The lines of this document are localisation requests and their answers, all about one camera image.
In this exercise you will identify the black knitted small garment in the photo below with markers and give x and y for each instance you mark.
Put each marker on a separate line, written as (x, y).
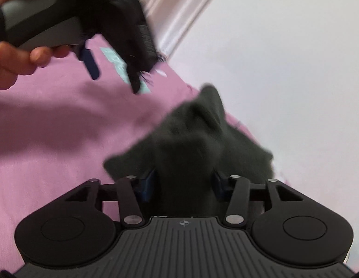
(191, 143)

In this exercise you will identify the person's left hand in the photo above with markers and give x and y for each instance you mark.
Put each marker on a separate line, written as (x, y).
(15, 62)

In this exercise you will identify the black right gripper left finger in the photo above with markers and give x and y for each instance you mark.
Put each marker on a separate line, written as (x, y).
(83, 205)

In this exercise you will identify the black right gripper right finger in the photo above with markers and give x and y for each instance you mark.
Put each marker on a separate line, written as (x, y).
(269, 203)

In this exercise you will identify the pink floral bed sheet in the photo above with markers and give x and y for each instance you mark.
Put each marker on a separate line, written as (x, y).
(58, 125)

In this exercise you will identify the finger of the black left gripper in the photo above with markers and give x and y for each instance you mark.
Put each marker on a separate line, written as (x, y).
(85, 55)
(134, 74)

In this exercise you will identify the pale pink curtain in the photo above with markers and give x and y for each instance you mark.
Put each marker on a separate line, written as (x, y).
(170, 20)

